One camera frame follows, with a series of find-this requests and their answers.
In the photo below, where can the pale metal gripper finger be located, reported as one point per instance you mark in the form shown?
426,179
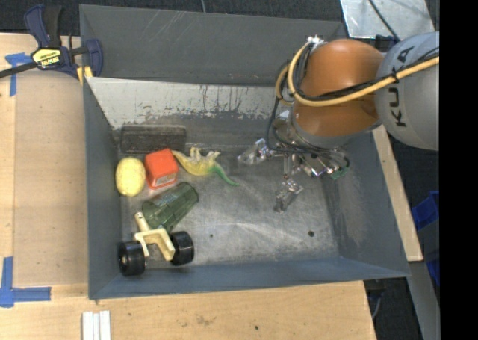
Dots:
254,152
287,193

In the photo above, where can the grey metal bin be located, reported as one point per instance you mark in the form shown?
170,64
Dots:
246,226

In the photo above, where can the yellow and green toy dinosaur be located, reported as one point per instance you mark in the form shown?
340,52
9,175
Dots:
199,164

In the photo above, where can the orange-red cube box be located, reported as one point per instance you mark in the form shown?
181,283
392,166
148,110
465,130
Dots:
161,168

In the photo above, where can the clear green plastic cup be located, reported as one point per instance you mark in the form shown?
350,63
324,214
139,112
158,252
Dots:
172,206

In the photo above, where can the dark green flat block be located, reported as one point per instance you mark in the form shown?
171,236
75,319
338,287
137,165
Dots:
153,138

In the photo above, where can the yellow lemon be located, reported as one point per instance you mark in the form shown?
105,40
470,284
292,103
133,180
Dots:
130,177

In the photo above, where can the cream toy with black wheels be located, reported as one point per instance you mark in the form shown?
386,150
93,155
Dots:
157,243

